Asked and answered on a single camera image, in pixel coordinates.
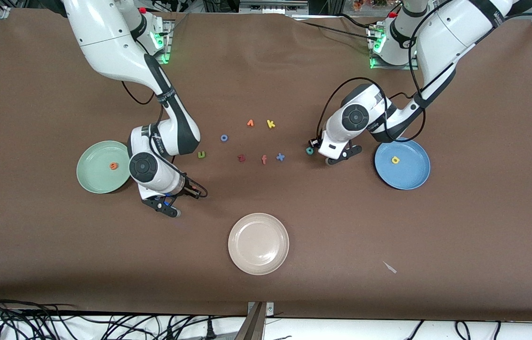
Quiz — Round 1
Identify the silver table edge bracket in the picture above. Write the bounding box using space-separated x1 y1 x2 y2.
247 301 275 316

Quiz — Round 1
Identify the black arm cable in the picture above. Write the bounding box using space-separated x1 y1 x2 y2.
121 81 208 199
316 0 455 142

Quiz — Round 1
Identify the black base cable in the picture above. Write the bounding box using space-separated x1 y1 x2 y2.
338 13 381 29
293 20 373 40

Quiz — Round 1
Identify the grey metal box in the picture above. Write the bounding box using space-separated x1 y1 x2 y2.
239 0 310 15

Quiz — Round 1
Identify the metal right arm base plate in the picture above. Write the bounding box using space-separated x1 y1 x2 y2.
150 19 174 64

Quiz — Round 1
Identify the dark grey metal bar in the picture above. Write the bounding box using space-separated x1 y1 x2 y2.
234 302 266 340

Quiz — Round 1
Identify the colourful flower item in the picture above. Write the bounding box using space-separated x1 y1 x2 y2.
352 0 389 11

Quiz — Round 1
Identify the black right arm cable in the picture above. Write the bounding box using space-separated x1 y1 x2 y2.
121 81 208 199

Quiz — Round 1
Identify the green plate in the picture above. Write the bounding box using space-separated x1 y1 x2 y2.
76 140 133 195

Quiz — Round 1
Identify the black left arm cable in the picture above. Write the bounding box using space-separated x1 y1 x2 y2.
316 0 455 142

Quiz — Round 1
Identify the beige plate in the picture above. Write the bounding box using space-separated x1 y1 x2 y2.
228 212 290 276

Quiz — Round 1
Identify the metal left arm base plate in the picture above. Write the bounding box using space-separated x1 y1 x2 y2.
367 24 420 70

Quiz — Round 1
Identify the blue plate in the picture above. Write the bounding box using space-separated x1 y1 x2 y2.
374 137 431 191

